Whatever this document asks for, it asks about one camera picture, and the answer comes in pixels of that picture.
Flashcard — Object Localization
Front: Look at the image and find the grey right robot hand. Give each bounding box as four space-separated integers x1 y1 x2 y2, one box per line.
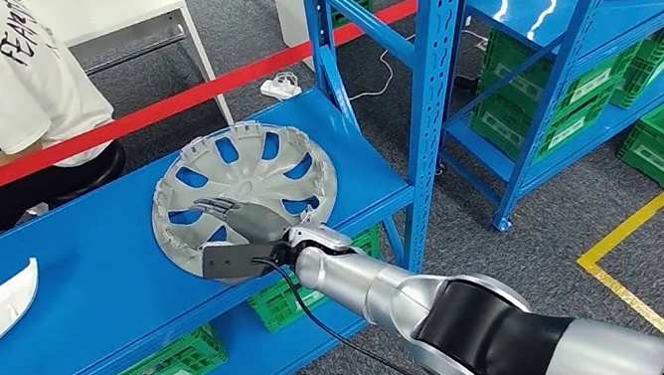
192 184 296 255

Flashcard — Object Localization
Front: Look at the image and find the grey plastic wheel hubcap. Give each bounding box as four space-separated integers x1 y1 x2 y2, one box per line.
138 107 353 297

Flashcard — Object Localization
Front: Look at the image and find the blue metal shelf rack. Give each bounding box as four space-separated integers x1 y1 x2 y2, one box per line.
415 0 664 242
0 0 553 375

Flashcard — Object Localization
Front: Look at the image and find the white power strip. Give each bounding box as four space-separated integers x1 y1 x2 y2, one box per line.
257 69 305 104

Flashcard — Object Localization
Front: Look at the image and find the red barrier belt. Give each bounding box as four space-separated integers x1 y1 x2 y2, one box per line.
0 0 664 199

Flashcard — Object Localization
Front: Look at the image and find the black round stool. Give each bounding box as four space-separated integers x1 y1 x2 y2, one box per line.
36 137 133 210

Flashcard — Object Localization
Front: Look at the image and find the white desk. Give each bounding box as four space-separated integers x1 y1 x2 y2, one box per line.
0 0 236 163

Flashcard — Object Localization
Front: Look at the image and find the person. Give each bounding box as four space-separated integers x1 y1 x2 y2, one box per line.
0 0 135 233

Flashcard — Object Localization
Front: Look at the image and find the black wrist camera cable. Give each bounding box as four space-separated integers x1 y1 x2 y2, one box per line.
249 229 463 375

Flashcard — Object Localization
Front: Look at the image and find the white floor cable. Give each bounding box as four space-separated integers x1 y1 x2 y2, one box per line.
339 21 496 102

